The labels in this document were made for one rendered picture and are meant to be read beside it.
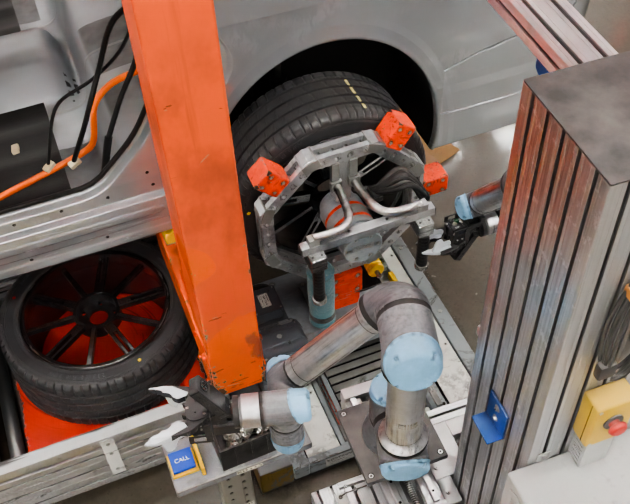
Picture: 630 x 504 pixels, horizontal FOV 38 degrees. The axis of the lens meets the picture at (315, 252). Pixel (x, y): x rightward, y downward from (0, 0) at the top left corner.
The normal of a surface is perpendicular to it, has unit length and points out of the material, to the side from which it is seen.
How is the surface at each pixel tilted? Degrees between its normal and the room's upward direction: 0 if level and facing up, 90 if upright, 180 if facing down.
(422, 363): 84
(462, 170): 0
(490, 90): 90
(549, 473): 0
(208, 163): 90
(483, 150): 0
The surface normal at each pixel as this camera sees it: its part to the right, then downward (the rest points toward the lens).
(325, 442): -0.04, -0.65
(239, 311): 0.37, 0.69
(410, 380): 0.09, 0.66
